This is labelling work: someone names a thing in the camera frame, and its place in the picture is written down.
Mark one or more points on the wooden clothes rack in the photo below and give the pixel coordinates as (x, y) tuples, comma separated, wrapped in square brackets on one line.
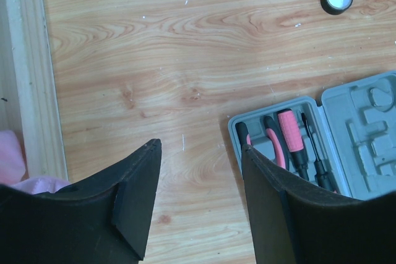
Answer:
[(29, 104)]

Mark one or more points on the grey plastic tool case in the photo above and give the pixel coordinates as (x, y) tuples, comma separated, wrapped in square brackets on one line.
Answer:
[(353, 126)]

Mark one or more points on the pink handled pliers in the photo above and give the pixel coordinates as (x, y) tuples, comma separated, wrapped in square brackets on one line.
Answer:
[(273, 134)]

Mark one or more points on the pink shirt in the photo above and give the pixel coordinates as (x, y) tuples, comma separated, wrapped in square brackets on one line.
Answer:
[(13, 169)]

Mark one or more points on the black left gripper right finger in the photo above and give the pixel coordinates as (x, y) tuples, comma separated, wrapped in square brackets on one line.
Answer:
[(295, 221)]

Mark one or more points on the pink black screwdriver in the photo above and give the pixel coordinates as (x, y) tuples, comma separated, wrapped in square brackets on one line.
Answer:
[(322, 176), (294, 141)]

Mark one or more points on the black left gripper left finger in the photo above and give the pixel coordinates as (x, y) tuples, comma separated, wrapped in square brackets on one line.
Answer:
[(104, 218)]

